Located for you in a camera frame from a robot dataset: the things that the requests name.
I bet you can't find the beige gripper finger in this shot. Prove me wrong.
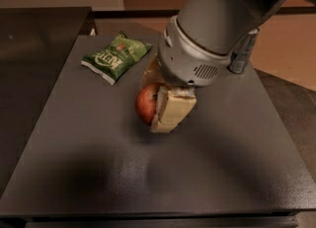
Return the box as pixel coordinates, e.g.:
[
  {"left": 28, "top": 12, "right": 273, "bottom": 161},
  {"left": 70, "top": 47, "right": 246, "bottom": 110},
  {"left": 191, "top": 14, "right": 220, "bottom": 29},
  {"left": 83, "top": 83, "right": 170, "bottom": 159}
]
[
  {"left": 139, "top": 53, "right": 165, "bottom": 88},
  {"left": 150, "top": 86, "right": 197, "bottom": 133}
]

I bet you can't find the red apple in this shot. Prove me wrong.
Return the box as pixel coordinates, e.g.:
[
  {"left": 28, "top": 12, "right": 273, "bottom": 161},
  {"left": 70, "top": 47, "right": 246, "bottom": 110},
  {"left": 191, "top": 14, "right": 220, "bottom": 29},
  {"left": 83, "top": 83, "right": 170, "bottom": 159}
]
[{"left": 135, "top": 83, "right": 161, "bottom": 125}]

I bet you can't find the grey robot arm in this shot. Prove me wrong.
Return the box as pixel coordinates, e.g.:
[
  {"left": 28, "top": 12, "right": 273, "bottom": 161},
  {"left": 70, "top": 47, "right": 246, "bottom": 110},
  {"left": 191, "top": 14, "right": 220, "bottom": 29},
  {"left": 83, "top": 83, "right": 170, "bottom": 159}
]
[{"left": 141, "top": 0, "right": 315, "bottom": 133}]

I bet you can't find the green snack bag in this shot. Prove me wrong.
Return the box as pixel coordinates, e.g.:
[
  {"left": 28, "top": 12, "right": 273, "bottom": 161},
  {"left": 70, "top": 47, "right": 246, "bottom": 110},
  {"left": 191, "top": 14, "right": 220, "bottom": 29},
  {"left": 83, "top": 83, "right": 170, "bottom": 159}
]
[{"left": 81, "top": 32, "right": 152, "bottom": 85}]

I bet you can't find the silver blue drink can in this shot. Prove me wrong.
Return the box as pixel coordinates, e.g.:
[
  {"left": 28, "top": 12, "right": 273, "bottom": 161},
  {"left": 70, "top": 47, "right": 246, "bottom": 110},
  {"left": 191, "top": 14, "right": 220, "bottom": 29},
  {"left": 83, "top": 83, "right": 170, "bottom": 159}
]
[{"left": 228, "top": 28, "right": 260, "bottom": 74}]

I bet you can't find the dark side cabinet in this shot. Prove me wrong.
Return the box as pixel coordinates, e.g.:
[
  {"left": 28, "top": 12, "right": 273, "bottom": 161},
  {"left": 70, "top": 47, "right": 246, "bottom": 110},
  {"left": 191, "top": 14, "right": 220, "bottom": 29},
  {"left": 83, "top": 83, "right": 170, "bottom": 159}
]
[{"left": 0, "top": 7, "right": 96, "bottom": 195}]

